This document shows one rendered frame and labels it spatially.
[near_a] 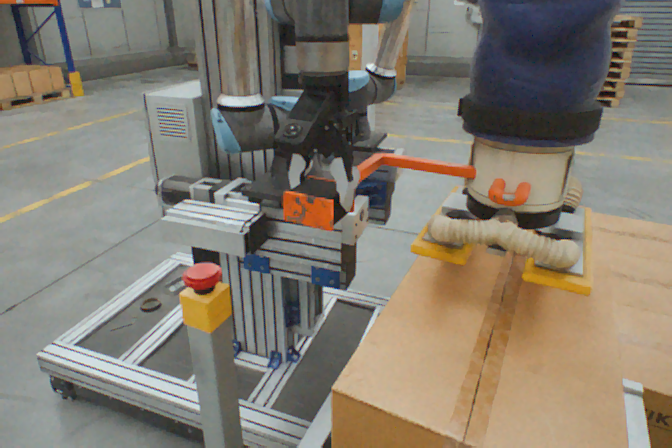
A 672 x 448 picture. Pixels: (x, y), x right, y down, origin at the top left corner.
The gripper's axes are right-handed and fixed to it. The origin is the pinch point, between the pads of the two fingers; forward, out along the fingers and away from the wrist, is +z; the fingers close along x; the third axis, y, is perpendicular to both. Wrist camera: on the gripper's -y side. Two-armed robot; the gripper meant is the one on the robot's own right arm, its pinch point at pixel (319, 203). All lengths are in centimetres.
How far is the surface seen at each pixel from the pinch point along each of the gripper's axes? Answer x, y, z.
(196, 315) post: 21.8, -8.7, 23.3
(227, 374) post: 19.7, -5.3, 39.8
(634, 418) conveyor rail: -59, 43, 62
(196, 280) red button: 21.3, -7.9, 16.0
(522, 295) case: -31.0, 27.6, 25.9
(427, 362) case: -19.1, 0.6, 25.5
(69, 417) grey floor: 120, 9, 119
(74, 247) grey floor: 242, 98, 119
